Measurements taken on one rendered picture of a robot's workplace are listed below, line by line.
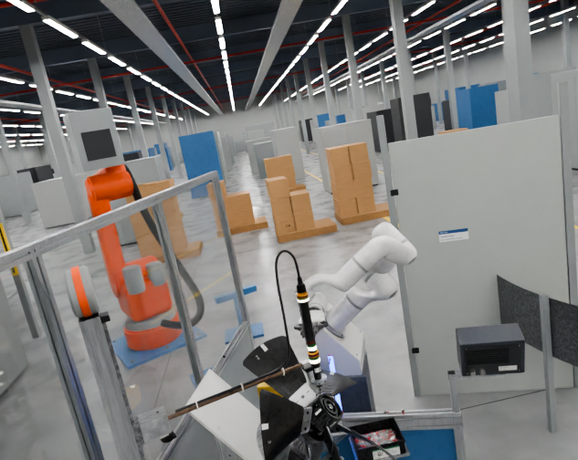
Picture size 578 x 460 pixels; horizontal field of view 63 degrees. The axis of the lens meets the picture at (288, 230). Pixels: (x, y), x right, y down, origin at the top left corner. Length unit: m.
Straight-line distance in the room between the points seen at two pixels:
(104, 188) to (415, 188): 3.46
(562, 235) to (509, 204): 0.42
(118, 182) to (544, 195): 4.19
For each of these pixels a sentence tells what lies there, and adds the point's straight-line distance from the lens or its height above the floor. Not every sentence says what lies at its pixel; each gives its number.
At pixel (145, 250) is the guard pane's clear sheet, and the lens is 2.20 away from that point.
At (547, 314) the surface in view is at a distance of 3.36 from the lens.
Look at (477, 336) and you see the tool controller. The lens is 2.23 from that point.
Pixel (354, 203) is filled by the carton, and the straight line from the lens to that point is 10.05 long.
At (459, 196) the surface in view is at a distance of 3.53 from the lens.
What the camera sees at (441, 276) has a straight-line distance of 3.67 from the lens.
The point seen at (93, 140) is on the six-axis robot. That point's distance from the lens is 5.49.
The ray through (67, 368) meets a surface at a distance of 1.72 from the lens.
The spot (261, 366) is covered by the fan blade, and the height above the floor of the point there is 1.37.
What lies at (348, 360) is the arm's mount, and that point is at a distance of 2.58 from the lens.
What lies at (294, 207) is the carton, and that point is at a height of 0.62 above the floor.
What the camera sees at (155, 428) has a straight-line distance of 1.76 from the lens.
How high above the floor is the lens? 2.27
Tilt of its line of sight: 13 degrees down
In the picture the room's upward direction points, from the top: 11 degrees counter-clockwise
